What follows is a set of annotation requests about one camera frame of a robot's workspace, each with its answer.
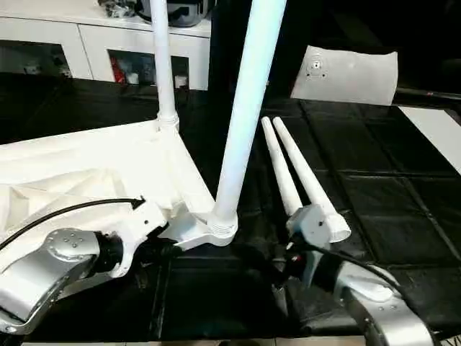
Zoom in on white sheet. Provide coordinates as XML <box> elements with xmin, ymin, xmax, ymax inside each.
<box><xmin>398</xmin><ymin>106</ymin><xmax>461</xmax><ymax>178</ymax></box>

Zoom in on white plastic table leg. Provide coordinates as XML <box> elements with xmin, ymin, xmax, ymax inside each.
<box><xmin>148</xmin><ymin>0</ymin><xmax>180</xmax><ymax>132</ymax></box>
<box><xmin>260</xmin><ymin>116</ymin><xmax>304</xmax><ymax>218</ymax></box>
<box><xmin>210</xmin><ymin>0</ymin><xmax>288</xmax><ymax>244</ymax></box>
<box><xmin>272</xmin><ymin>116</ymin><xmax>353</xmax><ymax>244</ymax></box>

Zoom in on white flat panel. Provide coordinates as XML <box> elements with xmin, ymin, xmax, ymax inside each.
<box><xmin>290</xmin><ymin>44</ymin><xmax>400</xmax><ymax>107</ymax></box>

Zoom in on clear small items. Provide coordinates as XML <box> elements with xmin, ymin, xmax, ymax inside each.
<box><xmin>97</xmin><ymin>0</ymin><xmax>139</xmax><ymax>19</ymax></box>

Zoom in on grey bag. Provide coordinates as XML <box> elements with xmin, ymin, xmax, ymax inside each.
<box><xmin>136</xmin><ymin>0</ymin><xmax>218</xmax><ymax>29</ymax></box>

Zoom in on black work mat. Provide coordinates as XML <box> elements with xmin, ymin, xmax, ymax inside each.
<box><xmin>0</xmin><ymin>71</ymin><xmax>461</xmax><ymax>343</ymax></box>

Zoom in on white glass-door cabinet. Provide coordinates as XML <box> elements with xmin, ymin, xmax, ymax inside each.
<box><xmin>0</xmin><ymin>0</ymin><xmax>214</xmax><ymax>92</ymax></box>

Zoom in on black cabinet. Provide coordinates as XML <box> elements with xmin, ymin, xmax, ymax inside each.
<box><xmin>209</xmin><ymin>0</ymin><xmax>461</xmax><ymax>105</ymax></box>

